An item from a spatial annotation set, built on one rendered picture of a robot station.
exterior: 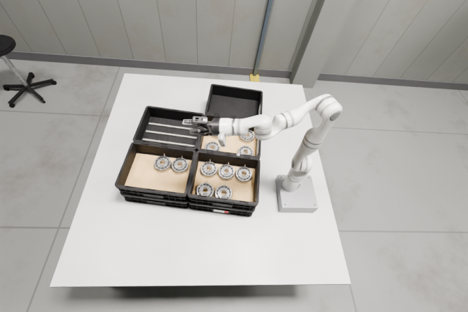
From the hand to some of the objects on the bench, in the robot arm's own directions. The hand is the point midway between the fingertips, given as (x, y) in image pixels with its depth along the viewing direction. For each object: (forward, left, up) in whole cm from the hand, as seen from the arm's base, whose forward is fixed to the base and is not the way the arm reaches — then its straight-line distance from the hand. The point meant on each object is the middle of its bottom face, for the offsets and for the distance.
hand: (187, 127), depth 104 cm
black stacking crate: (-18, -3, -71) cm, 73 cm away
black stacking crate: (+21, -8, -70) cm, 74 cm away
